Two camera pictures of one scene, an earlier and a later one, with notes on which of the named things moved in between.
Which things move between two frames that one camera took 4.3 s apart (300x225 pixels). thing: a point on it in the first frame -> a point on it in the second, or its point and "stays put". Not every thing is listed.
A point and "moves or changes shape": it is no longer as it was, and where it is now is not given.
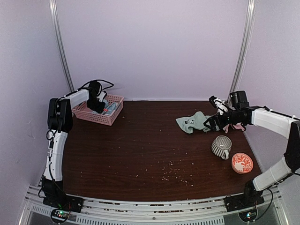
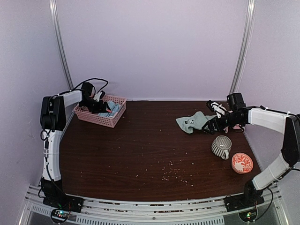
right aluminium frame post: x=246 y=47 stays put
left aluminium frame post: x=53 y=9 stays put
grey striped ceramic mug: x=221 y=146 stays put
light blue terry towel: x=106 y=103 moves or changes shape
